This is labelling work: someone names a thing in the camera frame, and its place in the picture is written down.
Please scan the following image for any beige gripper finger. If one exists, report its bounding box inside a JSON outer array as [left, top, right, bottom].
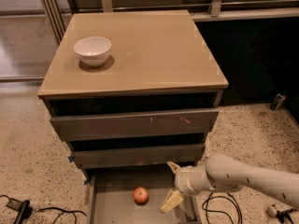
[[161, 189, 184, 213], [166, 161, 181, 175]]

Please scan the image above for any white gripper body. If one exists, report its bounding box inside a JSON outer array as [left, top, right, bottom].
[[175, 165, 208, 196]]

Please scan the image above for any red apple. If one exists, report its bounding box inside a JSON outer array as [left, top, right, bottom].
[[133, 187, 149, 205]]

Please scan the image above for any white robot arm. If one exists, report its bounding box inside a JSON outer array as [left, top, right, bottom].
[[161, 155, 299, 213]]

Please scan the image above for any grey middle drawer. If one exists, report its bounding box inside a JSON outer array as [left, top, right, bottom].
[[72, 144, 205, 169]]

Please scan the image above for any grey open bottom drawer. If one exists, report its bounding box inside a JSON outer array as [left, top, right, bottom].
[[87, 164, 201, 224]]

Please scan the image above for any grey top drawer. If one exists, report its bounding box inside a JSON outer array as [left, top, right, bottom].
[[50, 109, 219, 141]]

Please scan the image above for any grey drawer cabinet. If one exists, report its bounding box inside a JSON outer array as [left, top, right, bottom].
[[36, 9, 229, 180]]

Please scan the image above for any white power strip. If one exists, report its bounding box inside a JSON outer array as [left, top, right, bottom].
[[266, 203, 295, 217]]

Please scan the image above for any blue tape piece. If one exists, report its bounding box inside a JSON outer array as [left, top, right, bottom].
[[68, 156, 74, 162]]

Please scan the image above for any small grey floor device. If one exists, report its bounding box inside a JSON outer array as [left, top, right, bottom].
[[270, 93, 286, 111]]

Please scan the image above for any white ceramic bowl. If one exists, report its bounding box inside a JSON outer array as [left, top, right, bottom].
[[74, 36, 112, 67]]

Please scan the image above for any black coiled cable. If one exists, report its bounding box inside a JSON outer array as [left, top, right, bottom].
[[201, 191, 243, 224]]

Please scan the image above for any black power adapter with cable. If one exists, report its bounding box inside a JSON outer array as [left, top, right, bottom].
[[0, 194, 87, 224]]

